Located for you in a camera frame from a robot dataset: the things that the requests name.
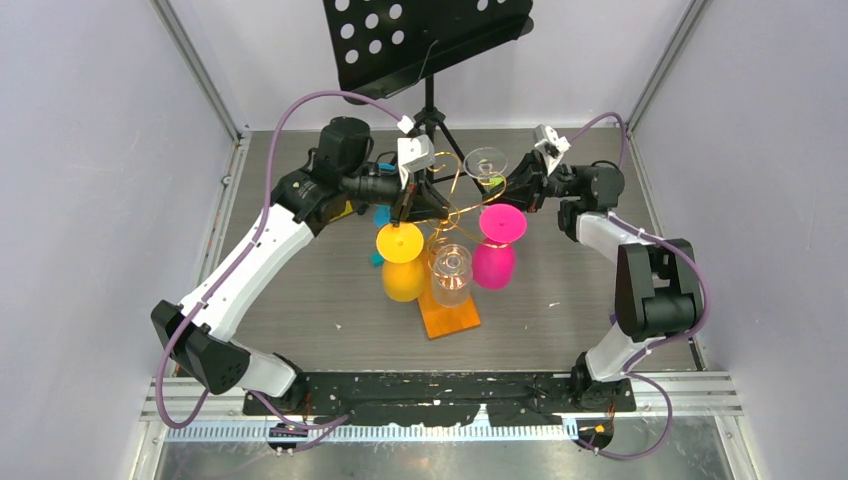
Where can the orange plastic goblet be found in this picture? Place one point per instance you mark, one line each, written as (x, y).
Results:
(402, 272)

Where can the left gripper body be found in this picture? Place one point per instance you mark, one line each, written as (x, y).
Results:
(378, 189)

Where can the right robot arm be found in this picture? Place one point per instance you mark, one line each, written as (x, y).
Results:
(657, 293)

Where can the yellow toy block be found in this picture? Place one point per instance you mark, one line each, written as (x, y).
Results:
(346, 211)

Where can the blue plastic goblet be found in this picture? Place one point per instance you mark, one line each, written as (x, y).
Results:
(382, 215)

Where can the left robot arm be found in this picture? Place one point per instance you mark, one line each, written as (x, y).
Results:
(198, 330)

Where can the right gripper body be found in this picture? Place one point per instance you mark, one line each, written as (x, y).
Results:
(562, 182)

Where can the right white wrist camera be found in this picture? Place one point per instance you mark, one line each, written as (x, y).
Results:
(551, 146)

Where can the clear stemless wine glass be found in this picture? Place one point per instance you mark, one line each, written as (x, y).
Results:
(451, 268)

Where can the tall clear flute glass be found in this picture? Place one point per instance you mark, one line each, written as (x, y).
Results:
(486, 166)

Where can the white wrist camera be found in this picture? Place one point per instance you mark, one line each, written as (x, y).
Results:
(415, 151)
(551, 146)

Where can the black music stand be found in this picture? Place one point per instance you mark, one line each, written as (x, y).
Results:
(382, 48)

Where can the gold wine glass rack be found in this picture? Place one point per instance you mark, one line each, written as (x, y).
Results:
(461, 227)

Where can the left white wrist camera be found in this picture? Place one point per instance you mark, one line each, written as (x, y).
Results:
(415, 151)

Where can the pink plastic goblet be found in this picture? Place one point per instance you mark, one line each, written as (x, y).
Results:
(493, 261)

